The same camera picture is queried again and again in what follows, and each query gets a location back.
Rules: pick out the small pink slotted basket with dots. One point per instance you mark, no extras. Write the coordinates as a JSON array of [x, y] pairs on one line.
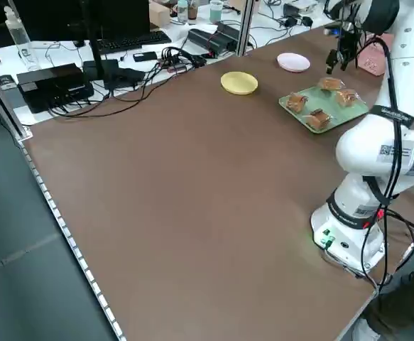
[[371, 64]]

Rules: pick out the black keyboard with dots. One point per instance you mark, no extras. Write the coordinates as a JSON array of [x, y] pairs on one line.
[[135, 42]]

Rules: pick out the black computer monitor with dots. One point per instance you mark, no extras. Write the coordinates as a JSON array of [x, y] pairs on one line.
[[50, 17]]

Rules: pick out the aluminium table edge rail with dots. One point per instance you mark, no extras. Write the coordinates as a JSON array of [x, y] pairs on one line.
[[73, 245]]

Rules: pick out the white desk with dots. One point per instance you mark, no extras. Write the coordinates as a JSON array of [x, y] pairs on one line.
[[178, 37]]

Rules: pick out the black monitor stand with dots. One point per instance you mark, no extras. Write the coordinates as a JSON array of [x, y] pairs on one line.
[[100, 71]]

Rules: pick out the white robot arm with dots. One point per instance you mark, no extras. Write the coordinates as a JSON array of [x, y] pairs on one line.
[[370, 156]]

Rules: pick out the aluminium camera post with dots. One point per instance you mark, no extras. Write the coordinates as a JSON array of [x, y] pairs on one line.
[[244, 32]]

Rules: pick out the bread pack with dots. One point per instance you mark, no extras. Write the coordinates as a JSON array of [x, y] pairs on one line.
[[329, 84], [295, 102], [346, 97], [318, 119]]

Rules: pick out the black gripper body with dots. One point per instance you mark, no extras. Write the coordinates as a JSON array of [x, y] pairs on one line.
[[349, 40]]

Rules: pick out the white round plate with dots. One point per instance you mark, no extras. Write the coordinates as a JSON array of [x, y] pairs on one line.
[[293, 62]]

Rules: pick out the white bowl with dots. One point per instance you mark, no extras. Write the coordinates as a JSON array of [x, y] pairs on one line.
[[305, 4]]

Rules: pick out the person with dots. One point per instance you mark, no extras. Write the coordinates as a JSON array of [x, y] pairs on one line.
[[405, 305]]

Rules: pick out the brown drink cup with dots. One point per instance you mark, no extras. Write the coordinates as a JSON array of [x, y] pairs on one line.
[[192, 12]]

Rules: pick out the yellow round plate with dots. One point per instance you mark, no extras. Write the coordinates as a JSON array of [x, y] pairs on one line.
[[239, 82]]

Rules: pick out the pale green mug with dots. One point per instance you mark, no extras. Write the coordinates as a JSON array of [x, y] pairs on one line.
[[216, 12]]

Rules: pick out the black power adapter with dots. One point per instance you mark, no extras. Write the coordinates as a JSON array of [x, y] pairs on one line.
[[292, 20]]

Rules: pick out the small clear bottle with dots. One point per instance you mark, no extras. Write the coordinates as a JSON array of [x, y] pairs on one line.
[[182, 12]]

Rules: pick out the black box device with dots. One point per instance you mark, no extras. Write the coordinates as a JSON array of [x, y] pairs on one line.
[[47, 76]]

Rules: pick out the brown cardboard box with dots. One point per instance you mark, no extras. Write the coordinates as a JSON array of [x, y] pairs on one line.
[[158, 14]]

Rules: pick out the green rectangular tray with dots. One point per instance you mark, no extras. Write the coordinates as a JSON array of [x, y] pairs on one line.
[[338, 115]]

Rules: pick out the small black device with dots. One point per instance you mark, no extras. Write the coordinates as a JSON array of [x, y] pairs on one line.
[[7, 81]]

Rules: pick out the black phone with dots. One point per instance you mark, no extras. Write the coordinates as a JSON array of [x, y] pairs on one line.
[[144, 56]]

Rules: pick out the aluminium frame post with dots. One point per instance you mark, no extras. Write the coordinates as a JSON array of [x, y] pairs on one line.
[[4, 103]]

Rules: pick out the clear plastic bottle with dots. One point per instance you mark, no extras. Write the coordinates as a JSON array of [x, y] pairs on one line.
[[21, 42]]

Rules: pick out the black power supply brick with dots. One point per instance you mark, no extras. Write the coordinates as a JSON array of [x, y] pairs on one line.
[[229, 32], [203, 37]]

